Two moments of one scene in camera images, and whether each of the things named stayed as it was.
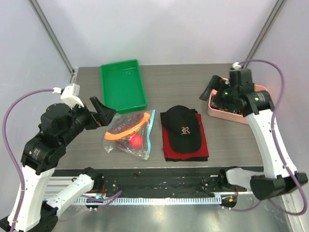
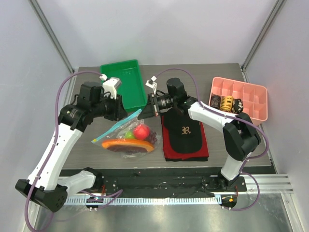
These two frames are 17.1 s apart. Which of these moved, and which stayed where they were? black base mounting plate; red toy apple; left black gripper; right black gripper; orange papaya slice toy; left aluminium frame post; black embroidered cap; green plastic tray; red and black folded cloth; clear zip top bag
Moved: left black gripper; orange papaya slice toy; red toy apple; right black gripper; clear zip top bag
Stayed: black base mounting plate; black embroidered cap; left aluminium frame post; green plastic tray; red and black folded cloth
